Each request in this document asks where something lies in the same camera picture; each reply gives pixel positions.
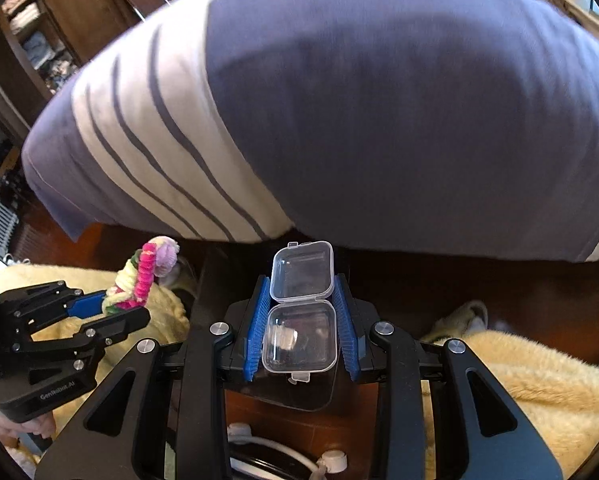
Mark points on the clear plastic box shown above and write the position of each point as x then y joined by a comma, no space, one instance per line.
299,280

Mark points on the colourful pipe cleaner craft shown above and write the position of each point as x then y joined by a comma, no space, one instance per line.
144,270

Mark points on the person's left hand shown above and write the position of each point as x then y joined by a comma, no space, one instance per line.
34,427

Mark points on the grey cloth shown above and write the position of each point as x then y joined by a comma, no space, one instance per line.
459,316

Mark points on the blue white striped blanket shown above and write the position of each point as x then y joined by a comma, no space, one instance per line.
379,110

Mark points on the brown wooden wardrobe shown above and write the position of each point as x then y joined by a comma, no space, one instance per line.
79,0

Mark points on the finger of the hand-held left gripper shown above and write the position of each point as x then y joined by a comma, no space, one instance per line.
86,306
114,325

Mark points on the pile of folded clothes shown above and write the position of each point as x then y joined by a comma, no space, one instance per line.
34,45

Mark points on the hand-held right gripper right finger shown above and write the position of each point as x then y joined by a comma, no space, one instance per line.
347,335

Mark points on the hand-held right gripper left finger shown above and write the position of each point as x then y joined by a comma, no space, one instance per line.
259,330

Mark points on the yellow fleece blanket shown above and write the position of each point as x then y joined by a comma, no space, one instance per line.
529,385

